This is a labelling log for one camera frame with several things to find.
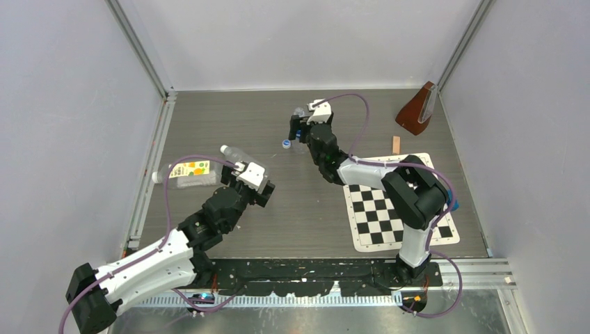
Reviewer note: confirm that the brown wooden metronome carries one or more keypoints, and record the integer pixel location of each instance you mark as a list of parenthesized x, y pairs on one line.
[(416, 114)]

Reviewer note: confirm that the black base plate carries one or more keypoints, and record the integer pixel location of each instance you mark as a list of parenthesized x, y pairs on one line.
[(311, 277)]

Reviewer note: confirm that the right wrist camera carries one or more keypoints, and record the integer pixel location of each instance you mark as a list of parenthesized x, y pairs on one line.
[(320, 112)]

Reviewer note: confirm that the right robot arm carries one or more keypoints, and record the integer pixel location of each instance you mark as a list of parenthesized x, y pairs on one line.
[(420, 195)]

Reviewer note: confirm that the fruit label plastic bottle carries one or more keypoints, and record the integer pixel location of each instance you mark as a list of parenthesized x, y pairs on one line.
[(189, 174)]

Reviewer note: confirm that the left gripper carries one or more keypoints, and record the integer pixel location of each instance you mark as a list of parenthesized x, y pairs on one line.
[(229, 179)]

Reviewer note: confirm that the small wooden block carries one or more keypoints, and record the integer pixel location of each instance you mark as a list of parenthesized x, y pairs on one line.
[(396, 145)]

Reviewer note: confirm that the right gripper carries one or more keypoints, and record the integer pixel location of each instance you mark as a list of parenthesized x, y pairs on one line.
[(299, 123)]

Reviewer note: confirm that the clear plastic bottle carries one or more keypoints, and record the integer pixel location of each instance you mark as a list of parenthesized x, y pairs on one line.
[(236, 158)]

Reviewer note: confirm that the blue brick toy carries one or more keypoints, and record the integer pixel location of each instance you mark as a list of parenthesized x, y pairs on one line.
[(452, 203)]

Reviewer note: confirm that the blue label water bottle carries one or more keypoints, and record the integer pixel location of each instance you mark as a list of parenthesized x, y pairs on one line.
[(296, 144)]

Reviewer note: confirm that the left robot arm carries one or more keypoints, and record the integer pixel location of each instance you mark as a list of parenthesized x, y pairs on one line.
[(97, 297)]

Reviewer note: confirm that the aluminium front rail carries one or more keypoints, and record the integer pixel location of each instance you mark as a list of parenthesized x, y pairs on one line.
[(333, 299)]

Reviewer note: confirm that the checkerboard mat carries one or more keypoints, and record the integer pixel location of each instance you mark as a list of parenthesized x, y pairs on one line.
[(375, 225)]

